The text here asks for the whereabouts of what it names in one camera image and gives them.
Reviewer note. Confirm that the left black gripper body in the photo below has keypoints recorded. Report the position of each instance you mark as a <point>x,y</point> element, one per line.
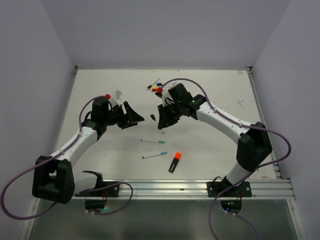
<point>115,117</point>

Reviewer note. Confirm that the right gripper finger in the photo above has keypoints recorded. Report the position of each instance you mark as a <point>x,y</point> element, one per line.
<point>167,122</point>
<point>162,114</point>

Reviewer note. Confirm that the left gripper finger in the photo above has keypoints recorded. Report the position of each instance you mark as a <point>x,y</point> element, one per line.
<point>132,117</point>
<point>124,120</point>

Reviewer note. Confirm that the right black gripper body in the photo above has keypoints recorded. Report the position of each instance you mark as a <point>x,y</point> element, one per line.
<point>173,111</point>

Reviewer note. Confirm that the orange highlighter cap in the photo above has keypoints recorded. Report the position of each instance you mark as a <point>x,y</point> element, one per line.
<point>178,155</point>

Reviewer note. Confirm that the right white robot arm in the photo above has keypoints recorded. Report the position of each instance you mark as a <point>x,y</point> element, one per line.
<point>253,142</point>

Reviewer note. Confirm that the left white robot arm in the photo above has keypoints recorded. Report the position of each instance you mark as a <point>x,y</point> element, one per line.
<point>53,178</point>

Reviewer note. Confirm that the green cap marker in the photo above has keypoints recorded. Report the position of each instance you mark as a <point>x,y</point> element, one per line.
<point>153,141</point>

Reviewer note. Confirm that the red cap marker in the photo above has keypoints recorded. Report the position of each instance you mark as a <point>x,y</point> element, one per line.
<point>155,90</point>

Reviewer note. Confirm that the yellow cap marker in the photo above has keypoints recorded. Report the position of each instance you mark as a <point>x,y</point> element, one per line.
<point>156,87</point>

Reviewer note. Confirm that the blue cap marker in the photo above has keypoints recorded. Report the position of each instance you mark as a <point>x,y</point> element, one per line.
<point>154,155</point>

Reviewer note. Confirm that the black cap marker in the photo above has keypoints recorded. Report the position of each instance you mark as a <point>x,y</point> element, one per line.
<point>151,85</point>

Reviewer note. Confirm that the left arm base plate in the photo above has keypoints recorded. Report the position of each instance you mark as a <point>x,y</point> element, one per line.
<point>111,192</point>

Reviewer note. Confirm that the aluminium right side rail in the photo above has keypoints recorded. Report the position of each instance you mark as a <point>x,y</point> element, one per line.
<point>260,112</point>

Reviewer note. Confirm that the aluminium rail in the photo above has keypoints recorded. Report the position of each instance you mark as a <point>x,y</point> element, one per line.
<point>272,189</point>
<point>260,112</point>

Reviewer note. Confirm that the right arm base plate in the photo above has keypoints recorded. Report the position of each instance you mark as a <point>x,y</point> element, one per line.
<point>228,188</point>

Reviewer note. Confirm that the aluminium front rail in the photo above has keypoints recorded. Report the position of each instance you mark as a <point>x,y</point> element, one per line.
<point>272,189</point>

